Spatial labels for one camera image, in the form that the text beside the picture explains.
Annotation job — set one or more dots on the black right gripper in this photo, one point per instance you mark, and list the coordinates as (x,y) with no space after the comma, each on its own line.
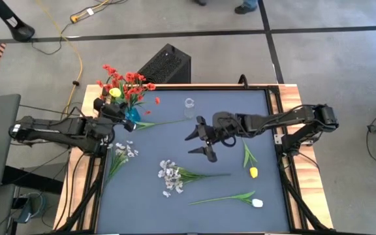
(220,129)

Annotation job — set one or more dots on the black stand base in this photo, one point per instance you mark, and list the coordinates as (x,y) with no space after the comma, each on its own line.
(21,32)

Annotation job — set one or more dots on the grey side table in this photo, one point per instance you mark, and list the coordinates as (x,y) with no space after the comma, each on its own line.
(2,147)

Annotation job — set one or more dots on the blue glass vase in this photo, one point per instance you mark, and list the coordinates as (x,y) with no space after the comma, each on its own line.
(133,115)

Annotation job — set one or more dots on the white artificial tulip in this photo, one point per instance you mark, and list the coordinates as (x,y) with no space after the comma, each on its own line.
(145,125)
(257,203)

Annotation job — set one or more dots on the small white flower bunch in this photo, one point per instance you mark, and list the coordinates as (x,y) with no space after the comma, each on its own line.
(120,151)

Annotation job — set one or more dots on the red artificial flower bunch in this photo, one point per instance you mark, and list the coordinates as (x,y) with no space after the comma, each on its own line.
(131,77)
(111,70)

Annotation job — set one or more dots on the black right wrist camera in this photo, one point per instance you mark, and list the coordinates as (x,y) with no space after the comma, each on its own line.
(221,120)

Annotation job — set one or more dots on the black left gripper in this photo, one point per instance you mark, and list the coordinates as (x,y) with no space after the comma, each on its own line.
(111,115)

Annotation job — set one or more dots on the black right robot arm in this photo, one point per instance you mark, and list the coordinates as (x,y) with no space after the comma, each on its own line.
(273,120)

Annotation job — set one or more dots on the clear cut-glass vase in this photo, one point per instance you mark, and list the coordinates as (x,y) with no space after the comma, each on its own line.
(189,109)

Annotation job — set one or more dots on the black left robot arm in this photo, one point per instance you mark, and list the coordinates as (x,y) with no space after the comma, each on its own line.
(60,129)

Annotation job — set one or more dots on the person's shoe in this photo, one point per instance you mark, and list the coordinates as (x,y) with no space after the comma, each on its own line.
(245,9)

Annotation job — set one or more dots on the silver arm base bracket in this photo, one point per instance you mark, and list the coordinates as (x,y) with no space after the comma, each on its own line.
(278,138)

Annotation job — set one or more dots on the yellow artificial tulip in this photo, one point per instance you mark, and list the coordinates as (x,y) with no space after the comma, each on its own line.
(115,92)
(254,172)

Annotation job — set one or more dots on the large white flower bunch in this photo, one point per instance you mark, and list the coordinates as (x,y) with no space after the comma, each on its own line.
(171,176)

